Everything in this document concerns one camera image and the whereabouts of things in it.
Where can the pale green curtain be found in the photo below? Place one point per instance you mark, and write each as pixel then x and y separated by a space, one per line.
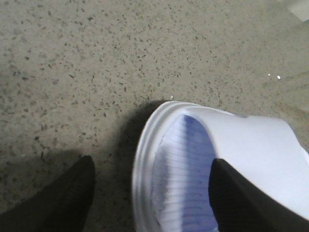
pixel 300 8

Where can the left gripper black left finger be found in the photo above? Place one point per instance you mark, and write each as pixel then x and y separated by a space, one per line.
pixel 62 206

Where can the light blue slipper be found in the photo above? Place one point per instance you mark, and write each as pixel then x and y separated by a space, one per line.
pixel 180 140

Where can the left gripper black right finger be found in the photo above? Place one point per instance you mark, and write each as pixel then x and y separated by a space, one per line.
pixel 239 206

